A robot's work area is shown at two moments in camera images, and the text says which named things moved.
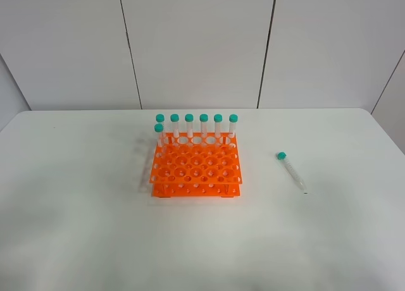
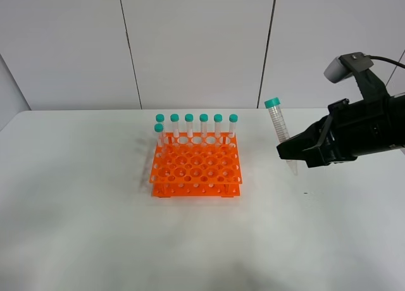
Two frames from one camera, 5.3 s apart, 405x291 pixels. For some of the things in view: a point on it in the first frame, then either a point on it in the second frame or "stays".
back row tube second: x=174 y=118 stays
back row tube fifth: x=218 y=119 stays
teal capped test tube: x=282 y=156 to x=280 y=132
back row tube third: x=189 y=118 stays
